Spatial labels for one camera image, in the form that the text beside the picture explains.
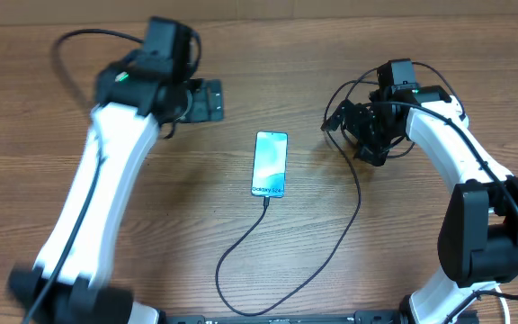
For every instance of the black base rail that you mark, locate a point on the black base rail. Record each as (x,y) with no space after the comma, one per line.
(277,319)

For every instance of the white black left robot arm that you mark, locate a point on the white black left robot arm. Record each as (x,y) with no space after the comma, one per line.
(152,86)

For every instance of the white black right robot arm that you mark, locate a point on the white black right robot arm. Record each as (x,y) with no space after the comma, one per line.
(478,241)

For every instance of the blue smartphone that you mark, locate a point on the blue smartphone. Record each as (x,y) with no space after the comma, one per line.
(269,167)

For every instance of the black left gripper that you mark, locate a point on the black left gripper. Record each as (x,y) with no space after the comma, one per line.
(200,111)

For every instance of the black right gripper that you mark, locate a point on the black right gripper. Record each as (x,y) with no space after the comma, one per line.
(376,152)

